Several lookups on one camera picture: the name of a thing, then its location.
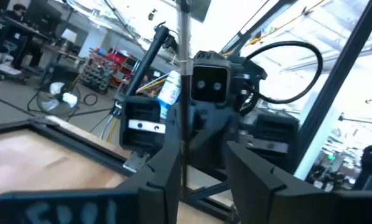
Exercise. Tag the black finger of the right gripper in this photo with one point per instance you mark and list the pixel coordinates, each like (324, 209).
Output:
(176, 127)
(211, 127)

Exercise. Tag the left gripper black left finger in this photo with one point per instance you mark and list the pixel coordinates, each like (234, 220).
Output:
(127, 208)

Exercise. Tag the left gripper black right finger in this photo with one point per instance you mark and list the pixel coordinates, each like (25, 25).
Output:
(282, 208)

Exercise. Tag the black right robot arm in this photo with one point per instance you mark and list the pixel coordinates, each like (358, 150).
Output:
(245, 81)

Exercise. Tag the blue white spray bottle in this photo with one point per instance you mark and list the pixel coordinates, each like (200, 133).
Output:
(170, 90)

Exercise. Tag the red tool chest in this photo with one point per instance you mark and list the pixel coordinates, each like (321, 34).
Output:
(123, 62)

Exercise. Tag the black floor fan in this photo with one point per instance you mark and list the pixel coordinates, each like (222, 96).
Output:
(58, 98)

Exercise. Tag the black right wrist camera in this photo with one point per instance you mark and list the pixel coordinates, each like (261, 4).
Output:
(209, 84)

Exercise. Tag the silver corner bracket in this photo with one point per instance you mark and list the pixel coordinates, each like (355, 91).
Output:
(136, 161)

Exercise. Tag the black camera boom pole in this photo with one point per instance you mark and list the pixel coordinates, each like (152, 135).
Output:
(145, 62)

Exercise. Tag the black metal table frame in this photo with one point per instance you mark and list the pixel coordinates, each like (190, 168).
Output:
(80, 146)

